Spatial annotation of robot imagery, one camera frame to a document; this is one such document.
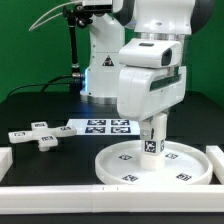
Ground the white round table top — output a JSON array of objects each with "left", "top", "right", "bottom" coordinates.
[{"left": 95, "top": 140, "right": 213, "bottom": 186}]

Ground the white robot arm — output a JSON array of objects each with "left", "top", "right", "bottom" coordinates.
[{"left": 81, "top": 0, "right": 215, "bottom": 141}]

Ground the white marker tag sheet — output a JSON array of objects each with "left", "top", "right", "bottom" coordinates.
[{"left": 67, "top": 119, "right": 140, "bottom": 136}]

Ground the white right fence block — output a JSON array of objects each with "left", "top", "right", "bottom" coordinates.
[{"left": 206, "top": 145, "right": 224, "bottom": 185}]

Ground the white cable pair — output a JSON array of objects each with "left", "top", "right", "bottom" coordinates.
[{"left": 28, "top": 0, "right": 84, "bottom": 32}]

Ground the white front fence bar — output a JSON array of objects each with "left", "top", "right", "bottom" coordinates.
[{"left": 0, "top": 185, "right": 224, "bottom": 214}]

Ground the white cross-shaped table base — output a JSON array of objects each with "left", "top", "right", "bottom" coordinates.
[{"left": 8, "top": 122, "right": 77, "bottom": 152}]

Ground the black cable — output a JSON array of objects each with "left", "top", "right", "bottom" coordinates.
[{"left": 6, "top": 73, "right": 85, "bottom": 98}]

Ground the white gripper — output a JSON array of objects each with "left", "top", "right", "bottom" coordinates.
[{"left": 117, "top": 66, "right": 186, "bottom": 141}]

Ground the white fence block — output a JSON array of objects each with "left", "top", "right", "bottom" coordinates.
[
  {"left": 0, "top": 147, "right": 13, "bottom": 182},
  {"left": 206, "top": 145, "right": 224, "bottom": 185}
]

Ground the white left fence block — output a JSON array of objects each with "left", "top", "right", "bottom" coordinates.
[{"left": 0, "top": 147, "right": 13, "bottom": 182}]

